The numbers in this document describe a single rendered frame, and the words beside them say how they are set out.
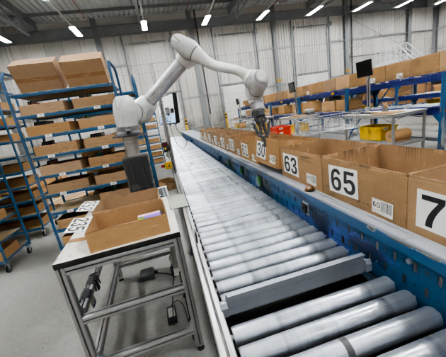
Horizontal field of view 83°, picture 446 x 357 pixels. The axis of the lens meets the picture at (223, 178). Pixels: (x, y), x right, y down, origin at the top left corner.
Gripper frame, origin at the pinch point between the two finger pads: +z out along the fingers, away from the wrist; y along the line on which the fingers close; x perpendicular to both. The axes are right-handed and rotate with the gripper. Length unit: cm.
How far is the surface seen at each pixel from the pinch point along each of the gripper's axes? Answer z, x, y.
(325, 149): 14.3, 16.4, -28.6
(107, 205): 16, -34, 108
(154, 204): 24, -6, 76
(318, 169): 27, 50, 0
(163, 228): 38, 18, 72
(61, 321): 91, -65, 162
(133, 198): 16, -35, 91
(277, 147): 7.9, 15.7, 0.6
